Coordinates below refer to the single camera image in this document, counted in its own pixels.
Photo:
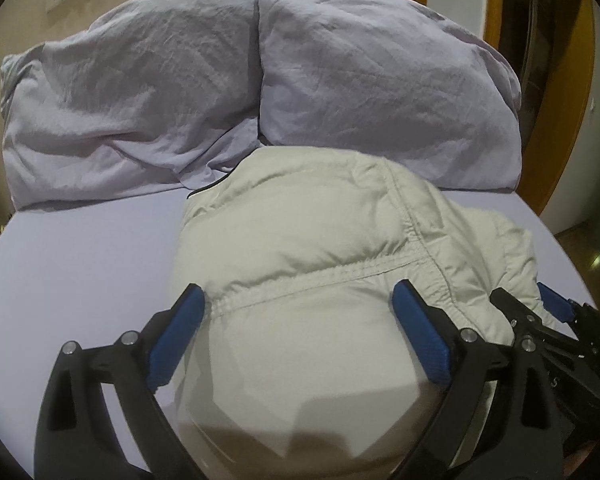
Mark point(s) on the orange wooden door frame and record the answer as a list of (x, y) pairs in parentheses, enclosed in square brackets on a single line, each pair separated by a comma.
[(575, 85)]

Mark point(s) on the large lavender pillow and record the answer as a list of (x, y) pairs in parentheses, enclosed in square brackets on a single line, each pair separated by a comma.
[(380, 85)]

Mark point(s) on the beige puffer jacket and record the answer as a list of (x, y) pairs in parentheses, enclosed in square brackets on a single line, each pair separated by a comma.
[(305, 240)]

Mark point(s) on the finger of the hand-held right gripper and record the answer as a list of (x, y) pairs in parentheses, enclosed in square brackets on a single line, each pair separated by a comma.
[(520, 317), (555, 302)]

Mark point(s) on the dark wooden door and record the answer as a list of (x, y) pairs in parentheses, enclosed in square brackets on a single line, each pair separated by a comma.
[(530, 60)]

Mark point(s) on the crumpled lavender pillow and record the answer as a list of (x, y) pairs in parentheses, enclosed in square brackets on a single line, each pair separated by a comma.
[(130, 100)]

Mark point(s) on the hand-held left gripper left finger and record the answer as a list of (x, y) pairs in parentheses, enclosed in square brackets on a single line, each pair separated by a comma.
[(175, 337)]

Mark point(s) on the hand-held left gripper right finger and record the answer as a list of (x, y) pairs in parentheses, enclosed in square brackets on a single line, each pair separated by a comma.
[(422, 332)]

